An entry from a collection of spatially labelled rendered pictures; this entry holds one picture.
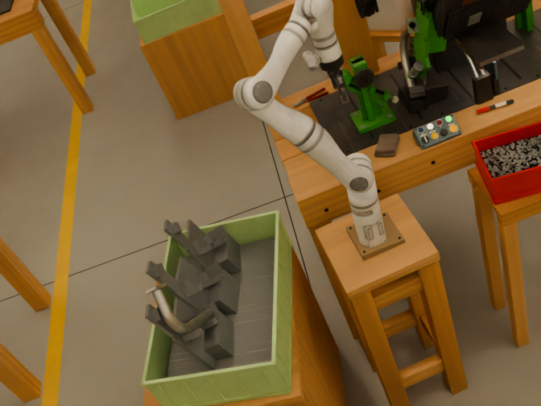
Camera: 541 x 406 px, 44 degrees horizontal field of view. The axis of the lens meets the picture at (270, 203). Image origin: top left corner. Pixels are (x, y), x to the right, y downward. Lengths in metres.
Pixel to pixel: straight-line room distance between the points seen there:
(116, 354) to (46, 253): 1.08
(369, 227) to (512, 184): 0.50
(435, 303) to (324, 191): 0.54
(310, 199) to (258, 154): 1.81
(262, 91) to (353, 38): 1.08
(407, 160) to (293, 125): 0.67
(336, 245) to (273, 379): 0.54
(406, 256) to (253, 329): 0.54
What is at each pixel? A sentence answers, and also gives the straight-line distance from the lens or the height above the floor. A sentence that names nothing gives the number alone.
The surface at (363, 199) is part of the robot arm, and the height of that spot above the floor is 1.07.
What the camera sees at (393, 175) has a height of 0.85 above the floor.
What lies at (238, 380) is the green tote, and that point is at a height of 0.91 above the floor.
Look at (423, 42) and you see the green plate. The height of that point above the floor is 1.16.
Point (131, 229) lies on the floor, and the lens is 4.14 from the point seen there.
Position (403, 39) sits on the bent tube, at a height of 1.12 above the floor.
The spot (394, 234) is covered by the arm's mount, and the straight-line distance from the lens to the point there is 2.24.
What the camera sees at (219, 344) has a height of 0.92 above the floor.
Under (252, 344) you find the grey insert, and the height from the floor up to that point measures 0.85.
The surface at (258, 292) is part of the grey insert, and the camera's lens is 2.25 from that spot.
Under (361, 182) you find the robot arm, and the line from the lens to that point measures 2.00.
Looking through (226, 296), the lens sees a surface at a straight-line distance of 2.22.
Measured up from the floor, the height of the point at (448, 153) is 0.85.
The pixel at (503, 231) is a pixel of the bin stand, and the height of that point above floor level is 0.71.
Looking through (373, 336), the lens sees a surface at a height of 0.58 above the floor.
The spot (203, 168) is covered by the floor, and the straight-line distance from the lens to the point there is 4.28.
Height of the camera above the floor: 2.50
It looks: 41 degrees down
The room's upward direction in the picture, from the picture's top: 24 degrees counter-clockwise
